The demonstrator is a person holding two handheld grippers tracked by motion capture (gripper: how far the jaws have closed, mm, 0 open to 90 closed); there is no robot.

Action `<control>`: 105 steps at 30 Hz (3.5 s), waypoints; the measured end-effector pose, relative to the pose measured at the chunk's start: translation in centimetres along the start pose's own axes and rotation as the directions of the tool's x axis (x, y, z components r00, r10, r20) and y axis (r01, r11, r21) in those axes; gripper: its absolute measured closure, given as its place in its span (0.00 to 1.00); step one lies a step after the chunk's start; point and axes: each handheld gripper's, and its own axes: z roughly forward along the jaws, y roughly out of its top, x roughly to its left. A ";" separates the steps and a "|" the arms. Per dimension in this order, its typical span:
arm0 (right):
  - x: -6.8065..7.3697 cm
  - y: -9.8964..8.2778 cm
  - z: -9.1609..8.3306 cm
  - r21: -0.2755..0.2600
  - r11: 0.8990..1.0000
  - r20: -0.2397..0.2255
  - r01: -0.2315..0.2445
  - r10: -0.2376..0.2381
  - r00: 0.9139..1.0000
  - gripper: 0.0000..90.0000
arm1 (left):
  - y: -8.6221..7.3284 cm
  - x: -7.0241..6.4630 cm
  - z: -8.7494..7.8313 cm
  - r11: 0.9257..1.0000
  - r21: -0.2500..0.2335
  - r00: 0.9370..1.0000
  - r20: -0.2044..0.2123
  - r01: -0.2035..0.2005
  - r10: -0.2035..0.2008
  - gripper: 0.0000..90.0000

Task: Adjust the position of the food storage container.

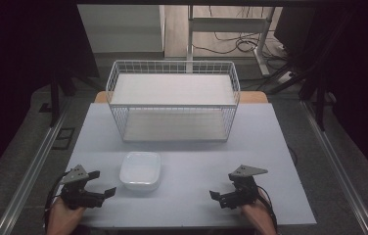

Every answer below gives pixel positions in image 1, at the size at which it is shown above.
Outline white cabinet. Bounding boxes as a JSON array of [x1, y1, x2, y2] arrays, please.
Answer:
[[76, 4, 167, 55]]

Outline black curtain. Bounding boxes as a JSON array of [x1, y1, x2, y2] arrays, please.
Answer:
[[274, 0, 368, 194], [0, 0, 101, 192]]

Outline aluminium floor rail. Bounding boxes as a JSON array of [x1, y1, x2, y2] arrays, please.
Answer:
[[299, 99, 368, 235], [0, 97, 70, 235]]

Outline white metal desk frame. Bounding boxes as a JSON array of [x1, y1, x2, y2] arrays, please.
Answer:
[[186, 4, 277, 78]]

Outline white rectangular dish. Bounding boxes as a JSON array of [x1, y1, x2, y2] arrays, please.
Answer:
[[118, 151, 162, 193]]

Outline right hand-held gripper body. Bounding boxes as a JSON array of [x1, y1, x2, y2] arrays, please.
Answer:
[[219, 164, 269, 211]]

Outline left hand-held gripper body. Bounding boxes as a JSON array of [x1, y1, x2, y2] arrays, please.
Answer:
[[59, 164, 107, 211]]

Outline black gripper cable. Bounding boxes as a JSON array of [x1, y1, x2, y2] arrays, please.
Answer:
[[255, 184, 280, 230], [43, 170, 72, 230]]

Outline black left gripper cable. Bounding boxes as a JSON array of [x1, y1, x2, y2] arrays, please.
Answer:
[[43, 170, 72, 230]]

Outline black floor cables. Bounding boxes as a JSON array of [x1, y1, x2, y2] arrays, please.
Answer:
[[191, 5, 291, 62]]

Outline person's left hand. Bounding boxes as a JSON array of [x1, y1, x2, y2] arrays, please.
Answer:
[[45, 197, 87, 235]]

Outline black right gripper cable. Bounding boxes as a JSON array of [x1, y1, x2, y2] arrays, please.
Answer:
[[255, 184, 280, 230]]

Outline white wire shelf rack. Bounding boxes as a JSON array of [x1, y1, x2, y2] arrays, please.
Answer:
[[105, 59, 242, 144]]

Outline person's right hand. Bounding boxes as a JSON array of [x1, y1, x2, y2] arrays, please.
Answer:
[[240, 191, 278, 235]]

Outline white power strip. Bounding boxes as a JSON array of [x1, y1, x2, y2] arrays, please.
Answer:
[[276, 70, 295, 84]]

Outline black metal stand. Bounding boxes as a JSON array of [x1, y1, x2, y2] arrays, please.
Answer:
[[48, 70, 77, 128], [298, 70, 328, 132]]

